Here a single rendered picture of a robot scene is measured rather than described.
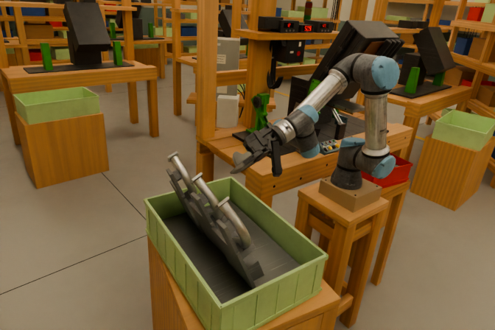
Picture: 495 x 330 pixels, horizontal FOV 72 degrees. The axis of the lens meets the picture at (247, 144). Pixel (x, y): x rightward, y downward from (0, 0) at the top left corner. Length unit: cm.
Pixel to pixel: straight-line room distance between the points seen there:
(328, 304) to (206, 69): 141
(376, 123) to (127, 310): 173
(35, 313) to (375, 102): 213
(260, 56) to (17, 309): 209
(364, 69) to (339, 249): 83
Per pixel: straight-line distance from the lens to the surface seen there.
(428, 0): 1096
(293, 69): 267
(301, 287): 122
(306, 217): 180
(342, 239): 168
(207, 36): 206
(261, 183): 177
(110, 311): 235
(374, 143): 152
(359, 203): 168
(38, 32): 843
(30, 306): 253
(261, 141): 112
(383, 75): 136
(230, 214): 99
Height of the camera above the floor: 172
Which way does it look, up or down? 23 degrees down
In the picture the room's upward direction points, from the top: 4 degrees clockwise
